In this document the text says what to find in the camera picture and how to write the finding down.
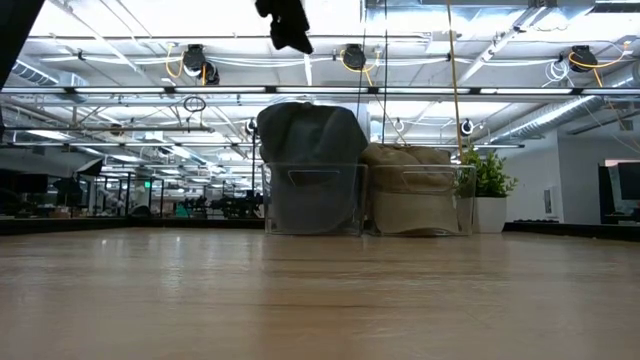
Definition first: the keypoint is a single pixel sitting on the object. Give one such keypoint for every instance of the long ceiling light bar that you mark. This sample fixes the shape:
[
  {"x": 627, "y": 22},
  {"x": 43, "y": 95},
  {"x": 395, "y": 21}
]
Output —
[{"x": 200, "y": 90}]

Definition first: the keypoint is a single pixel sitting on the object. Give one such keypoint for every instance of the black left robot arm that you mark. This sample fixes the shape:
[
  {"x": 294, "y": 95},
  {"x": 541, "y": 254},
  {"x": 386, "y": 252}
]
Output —
[{"x": 15, "y": 30}]

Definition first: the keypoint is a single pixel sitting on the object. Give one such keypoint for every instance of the black background workstation frame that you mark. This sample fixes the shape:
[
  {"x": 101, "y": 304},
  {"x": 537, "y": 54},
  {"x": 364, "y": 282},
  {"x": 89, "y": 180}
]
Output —
[{"x": 131, "y": 176}]

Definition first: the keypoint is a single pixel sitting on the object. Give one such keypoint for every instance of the black computer monitor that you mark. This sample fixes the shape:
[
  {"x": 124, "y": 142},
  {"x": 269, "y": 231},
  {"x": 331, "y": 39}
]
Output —
[{"x": 630, "y": 180}]

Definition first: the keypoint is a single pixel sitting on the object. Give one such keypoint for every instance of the silver air duct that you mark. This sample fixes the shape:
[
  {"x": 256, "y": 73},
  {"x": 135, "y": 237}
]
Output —
[
  {"x": 560, "y": 115},
  {"x": 45, "y": 77}
]

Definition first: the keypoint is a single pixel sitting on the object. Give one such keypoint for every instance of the black aluminium frame rail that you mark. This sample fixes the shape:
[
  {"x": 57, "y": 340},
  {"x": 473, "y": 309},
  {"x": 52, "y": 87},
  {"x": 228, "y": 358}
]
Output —
[
  {"x": 575, "y": 231},
  {"x": 125, "y": 226}
]

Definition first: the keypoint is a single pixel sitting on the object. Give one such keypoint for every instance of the clear plastic bin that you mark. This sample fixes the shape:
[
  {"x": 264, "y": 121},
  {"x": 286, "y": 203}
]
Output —
[
  {"x": 467, "y": 220},
  {"x": 267, "y": 225}
]

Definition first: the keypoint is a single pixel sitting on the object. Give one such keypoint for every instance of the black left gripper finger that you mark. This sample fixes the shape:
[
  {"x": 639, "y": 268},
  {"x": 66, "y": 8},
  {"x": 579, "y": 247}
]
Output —
[{"x": 292, "y": 35}]

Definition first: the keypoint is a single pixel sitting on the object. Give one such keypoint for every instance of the white plant pot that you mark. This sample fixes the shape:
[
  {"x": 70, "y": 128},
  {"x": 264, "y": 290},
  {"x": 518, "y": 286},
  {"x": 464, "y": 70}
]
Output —
[{"x": 492, "y": 215}]

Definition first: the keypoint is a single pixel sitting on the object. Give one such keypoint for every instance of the white wall box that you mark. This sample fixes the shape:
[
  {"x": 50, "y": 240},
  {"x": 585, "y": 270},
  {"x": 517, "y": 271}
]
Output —
[{"x": 549, "y": 201}]

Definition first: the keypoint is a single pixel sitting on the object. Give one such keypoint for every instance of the green artificial plant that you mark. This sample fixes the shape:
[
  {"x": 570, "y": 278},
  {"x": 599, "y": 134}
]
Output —
[{"x": 487, "y": 175}]

